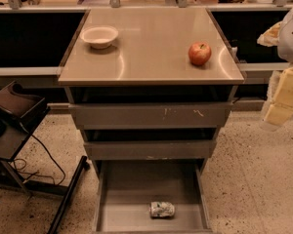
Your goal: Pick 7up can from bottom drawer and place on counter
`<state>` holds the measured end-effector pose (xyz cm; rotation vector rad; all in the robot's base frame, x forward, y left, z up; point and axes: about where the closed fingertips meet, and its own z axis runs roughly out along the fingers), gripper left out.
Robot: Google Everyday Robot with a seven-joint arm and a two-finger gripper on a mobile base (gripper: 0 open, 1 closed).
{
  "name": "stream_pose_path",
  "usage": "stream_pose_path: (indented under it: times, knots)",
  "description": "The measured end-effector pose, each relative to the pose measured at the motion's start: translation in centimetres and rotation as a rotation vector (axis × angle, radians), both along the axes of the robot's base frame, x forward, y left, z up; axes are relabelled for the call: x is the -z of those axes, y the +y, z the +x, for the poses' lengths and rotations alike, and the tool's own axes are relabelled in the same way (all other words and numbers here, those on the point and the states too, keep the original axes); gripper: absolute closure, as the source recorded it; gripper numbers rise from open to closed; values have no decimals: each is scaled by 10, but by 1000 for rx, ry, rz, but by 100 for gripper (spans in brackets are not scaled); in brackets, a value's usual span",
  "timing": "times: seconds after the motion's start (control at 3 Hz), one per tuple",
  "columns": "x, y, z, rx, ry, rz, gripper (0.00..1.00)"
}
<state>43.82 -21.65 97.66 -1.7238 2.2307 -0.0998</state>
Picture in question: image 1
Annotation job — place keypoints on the middle grey drawer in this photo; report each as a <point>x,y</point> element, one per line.
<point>150,150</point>

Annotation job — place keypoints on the grey drawer cabinet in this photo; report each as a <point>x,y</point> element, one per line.
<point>148,63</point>

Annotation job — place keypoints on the white bowl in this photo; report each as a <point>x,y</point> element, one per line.
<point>99,37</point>

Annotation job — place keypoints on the black cart leg bar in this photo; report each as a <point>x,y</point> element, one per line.
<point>82,166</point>

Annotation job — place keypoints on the bottom open grey drawer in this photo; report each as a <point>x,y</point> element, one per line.
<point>127,188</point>

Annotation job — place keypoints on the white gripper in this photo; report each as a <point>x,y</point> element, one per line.
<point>291,39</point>

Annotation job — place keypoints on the crushed 7up can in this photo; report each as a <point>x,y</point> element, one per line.
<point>161,209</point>

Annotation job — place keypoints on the red apple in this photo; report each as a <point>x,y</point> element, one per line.
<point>199,53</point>

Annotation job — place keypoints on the top grey drawer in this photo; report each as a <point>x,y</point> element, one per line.
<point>136,116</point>

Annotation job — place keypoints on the dark metal cart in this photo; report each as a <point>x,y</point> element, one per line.
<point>20,115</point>

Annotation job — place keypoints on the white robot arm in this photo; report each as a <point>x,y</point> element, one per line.
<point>284,48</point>

